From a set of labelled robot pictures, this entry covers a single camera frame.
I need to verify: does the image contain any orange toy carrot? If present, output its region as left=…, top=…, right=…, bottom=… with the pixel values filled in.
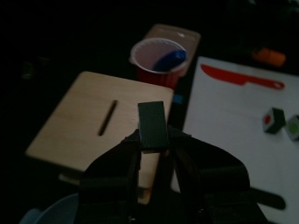
left=251, top=47, right=287, bottom=68

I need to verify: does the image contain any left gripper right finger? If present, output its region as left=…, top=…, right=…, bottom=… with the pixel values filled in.
left=167, top=125, right=269, bottom=224

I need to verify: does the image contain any red plastic cup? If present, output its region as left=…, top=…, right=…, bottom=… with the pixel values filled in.
left=128, top=37, right=191, bottom=90

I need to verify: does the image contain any red toy knife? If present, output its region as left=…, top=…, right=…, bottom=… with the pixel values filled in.
left=200, top=63, right=285, bottom=90

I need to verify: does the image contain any blue plastic utensil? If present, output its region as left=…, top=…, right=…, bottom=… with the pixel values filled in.
left=152, top=49, right=188, bottom=73

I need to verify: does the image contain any toy sushi piece green centre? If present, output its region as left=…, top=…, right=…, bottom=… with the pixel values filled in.
left=284, top=115, right=299, bottom=143

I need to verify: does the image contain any grey-blue bowl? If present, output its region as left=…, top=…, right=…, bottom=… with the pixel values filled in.
left=18, top=192, right=80, bottom=224

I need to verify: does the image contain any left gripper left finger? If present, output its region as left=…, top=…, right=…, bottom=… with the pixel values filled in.
left=77, top=129, right=142, bottom=224

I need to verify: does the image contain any white cutting board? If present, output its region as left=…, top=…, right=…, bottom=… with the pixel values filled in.
left=169, top=55, right=299, bottom=224

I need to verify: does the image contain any toy sushi piece red centre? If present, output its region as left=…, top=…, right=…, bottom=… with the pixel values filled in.
left=261, top=107, right=287, bottom=135

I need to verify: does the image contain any wooden box with red front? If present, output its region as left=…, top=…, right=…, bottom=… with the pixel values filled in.
left=24, top=70, right=175, bottom=205

